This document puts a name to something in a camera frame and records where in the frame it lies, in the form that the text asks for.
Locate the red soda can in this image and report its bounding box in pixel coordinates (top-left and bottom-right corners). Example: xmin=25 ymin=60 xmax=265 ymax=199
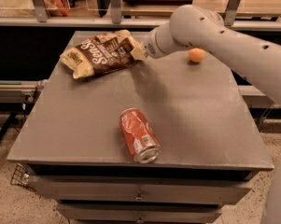
xmin=119 ymin=108 xmax=161 ymax=163

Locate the grey drawer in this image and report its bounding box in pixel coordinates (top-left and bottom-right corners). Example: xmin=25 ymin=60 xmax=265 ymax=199
xmin=29 ymin=175 xmax=251 ymax=205
xmin=57 ymin=203 xmax=221 ymax=224

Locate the upper grey drawer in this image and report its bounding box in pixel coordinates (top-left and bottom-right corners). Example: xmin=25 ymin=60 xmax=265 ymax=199
xmin=29 ymin=175 xmax=251 ymax=205

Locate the orange fruit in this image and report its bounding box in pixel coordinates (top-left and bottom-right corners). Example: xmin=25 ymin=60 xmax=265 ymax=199
xmin=188 ymin=48 xmax=205 ymax=63

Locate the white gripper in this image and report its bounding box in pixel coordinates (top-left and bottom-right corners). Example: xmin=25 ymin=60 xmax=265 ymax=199
xmin=144 ymin=23 xmax=181 ymax=59

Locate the brown chip bag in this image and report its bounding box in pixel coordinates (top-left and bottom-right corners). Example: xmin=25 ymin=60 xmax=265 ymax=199
xmin=60 ymin=30 xmax=148 ymax=79

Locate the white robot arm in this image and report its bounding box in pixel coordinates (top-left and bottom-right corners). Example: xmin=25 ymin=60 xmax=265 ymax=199
xmin=144 ymin=5 xmax=281 ymax=106

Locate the wire basket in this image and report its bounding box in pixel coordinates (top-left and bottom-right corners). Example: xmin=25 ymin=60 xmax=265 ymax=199
xmin=10 ymin=164 xmax=35 ymax=191

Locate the lower grey drawer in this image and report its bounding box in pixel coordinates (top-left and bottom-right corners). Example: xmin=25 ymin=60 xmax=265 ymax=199
xmin=57 ymin=203 xmax=221 ymax=224

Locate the metal shelf rail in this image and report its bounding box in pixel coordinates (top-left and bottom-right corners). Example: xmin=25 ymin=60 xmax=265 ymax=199
xmin=0 ymin=17 xmax=281 ymax=32

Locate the orange bag in background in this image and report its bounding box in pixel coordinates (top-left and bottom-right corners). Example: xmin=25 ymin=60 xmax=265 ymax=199
xmin=43 ymin=0 xmax=69 ymax=17

